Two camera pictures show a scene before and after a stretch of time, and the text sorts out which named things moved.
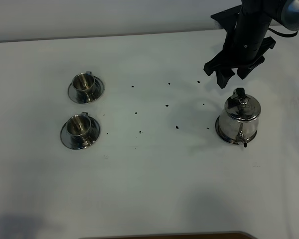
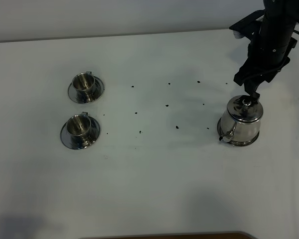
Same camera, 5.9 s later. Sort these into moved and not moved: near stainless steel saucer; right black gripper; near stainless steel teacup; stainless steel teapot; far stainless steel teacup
Moved: right black gripper; stainless steel teapot
Not moved: near stainless steel saucer; far stainless steel teacup; near stainless steel teacup
